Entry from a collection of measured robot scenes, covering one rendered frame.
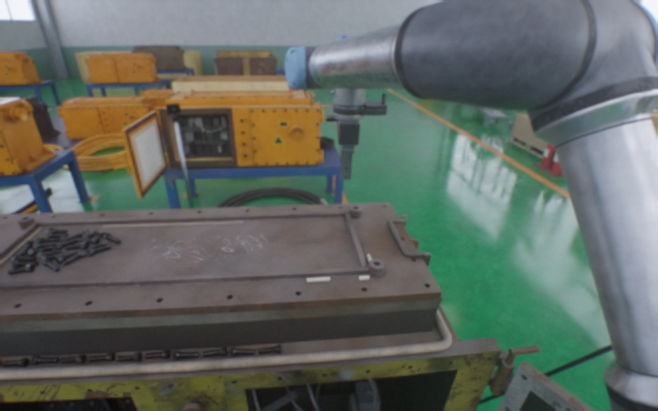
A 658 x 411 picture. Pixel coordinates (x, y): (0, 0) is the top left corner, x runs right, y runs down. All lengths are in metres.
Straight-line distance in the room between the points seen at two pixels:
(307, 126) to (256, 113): 0.49
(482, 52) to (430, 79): 0.05
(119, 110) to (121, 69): 2.94
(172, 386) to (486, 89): 0.81
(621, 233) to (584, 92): 0.14
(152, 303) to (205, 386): 0.22
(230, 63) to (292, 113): 5.99
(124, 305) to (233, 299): 0.23
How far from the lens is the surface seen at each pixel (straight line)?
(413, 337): 0.90
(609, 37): 0.40
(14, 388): 1.03
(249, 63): 9.11
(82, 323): 0.92
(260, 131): 3.31
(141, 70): 9.70
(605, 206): 0.41
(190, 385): 0.88
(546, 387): 0.95
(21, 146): 4.46
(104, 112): 7.22
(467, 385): 1.02
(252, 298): 0.79
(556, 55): 0.35
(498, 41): 0.33
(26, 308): 0.97
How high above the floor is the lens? 1.90
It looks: 28 degrees down
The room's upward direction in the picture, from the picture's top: 2 degrees clockwise
